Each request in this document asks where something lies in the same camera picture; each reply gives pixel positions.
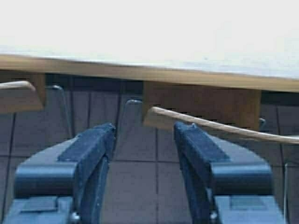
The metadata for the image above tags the wooden back chair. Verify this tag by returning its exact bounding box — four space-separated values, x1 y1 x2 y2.
122 99 299 224
0 81 72 138

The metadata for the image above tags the long wooden counter table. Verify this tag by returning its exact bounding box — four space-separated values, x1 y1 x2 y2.
0 53 299 131

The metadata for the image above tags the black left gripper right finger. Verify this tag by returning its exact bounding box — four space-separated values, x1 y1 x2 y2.
174 122 286 224

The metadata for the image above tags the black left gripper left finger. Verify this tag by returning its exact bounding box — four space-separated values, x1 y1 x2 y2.
3 123 115 224

